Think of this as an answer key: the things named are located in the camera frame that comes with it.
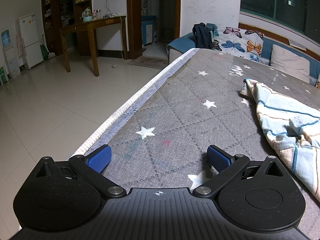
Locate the green crate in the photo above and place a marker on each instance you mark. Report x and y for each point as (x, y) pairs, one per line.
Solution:
(44, 52)

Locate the broom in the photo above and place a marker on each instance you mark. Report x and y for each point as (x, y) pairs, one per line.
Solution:
(51, 55)

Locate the blue cabinet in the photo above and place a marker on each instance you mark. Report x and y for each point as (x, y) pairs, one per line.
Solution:
(147, 32)

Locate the green white carton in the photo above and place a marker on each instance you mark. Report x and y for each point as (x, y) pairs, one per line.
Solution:
(3, 75)

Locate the beige pillow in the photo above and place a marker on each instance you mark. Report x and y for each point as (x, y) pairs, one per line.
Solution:
(287, 62)

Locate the pink hanging cloth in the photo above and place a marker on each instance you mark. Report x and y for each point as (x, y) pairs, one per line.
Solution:
(19, 40)

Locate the grey star quilted table cover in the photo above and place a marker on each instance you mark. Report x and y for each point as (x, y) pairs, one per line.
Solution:
(175, 100)

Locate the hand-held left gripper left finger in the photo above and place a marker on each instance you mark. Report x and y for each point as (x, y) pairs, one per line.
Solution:
(98, 158)

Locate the white refrigerator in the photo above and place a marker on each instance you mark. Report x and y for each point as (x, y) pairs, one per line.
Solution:
(31, 42)

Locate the water dispenser with bottle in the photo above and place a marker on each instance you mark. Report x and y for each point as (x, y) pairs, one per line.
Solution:
(10, 55)

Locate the striped light blue sweater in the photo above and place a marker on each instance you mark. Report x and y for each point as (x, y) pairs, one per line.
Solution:
(275, 110)

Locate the wooden shelf cabinet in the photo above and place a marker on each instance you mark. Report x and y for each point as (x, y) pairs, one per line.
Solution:
(52, 12)

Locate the grey book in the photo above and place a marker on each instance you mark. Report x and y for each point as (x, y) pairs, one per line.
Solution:
(297, 45)

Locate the glass jar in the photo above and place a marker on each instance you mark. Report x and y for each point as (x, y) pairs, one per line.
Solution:
(97, 15)

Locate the mint green kettle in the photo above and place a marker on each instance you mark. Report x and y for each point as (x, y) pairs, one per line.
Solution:
(87, 17)

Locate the dark window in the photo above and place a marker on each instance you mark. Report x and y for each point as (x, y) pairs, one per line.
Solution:
(275, 0)

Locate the white power strip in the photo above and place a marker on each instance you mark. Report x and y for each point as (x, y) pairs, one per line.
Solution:
(115, 15)

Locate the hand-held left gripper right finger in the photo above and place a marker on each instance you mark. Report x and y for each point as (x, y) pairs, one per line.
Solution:
(219, 158)

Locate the dark blue backpack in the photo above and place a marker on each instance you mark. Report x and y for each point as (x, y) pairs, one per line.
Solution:
(201, 36)

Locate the patterned door mat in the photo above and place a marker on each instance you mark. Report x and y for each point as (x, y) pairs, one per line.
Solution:
(150, 62)

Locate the wooden door frame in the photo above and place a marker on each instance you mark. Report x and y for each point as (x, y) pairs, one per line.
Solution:
(131, 17)

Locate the wooden desk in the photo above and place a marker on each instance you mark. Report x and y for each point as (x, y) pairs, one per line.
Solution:
(95, 23)

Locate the blue sofa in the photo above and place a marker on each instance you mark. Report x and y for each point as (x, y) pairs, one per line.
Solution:
(180, 43)

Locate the butterfly print cushion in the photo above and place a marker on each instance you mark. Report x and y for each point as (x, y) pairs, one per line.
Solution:
(235, 45)

